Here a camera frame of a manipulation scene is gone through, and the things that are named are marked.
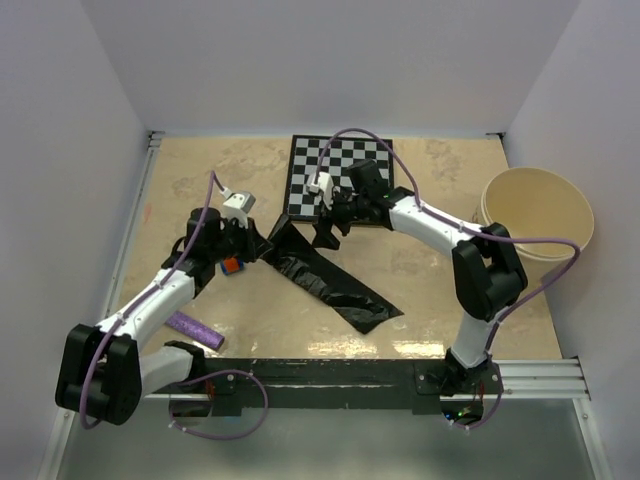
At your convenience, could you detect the colourful toy block car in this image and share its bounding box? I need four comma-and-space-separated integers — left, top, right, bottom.
220, 257, 245, 276

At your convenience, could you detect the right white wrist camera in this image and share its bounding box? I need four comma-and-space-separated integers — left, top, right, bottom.
307, 171, 334, 209

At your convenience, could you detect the purple cable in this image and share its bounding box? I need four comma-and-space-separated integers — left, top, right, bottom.
314, 128, 584, 431
77, 170, 269, 441

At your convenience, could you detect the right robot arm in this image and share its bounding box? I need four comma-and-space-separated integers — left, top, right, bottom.
307, 160, 528, 396

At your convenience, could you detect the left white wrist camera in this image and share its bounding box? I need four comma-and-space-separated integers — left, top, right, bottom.
222, 188, 256, 228

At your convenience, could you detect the purple glitter microphone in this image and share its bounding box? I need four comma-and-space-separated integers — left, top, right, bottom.
165, 311, 225, 351

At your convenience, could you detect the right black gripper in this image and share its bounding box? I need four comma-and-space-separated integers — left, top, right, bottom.
313, 184, 369, 250

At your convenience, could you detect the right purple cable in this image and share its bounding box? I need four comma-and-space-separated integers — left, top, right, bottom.
314, 128, 584, 431

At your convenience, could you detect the aluminium left rail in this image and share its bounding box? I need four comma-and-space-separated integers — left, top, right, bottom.
89, 131, 165, 326

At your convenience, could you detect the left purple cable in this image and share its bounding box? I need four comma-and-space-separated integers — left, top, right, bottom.
77, 170, 269, 441

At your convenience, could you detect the aluminium front rail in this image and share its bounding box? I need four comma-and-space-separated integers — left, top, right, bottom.
139, 357, 594, 401

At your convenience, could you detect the black trash bag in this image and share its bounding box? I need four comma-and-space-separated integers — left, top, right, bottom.
263, 214, 404, 335

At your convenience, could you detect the beige round trash bin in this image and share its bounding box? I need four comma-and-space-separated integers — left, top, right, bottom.
469, 167, 595, 286

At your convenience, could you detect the black white chessboard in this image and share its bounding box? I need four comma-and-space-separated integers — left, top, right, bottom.
283, 135, 395, 223

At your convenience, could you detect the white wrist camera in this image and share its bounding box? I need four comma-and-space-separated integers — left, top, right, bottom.
307, 171, 334, 209
222, 188, 256, 228

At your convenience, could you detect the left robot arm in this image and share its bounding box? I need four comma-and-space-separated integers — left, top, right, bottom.
55, 208, 272, 427

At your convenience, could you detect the aluminium rail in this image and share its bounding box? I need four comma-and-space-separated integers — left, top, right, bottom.
139, 357, 594, 401
89, 131, 165, 326

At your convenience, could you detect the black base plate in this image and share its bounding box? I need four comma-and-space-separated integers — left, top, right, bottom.
191, 358, 503, 416

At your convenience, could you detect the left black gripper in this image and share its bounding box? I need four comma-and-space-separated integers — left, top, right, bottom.
209, 214, 272, 264

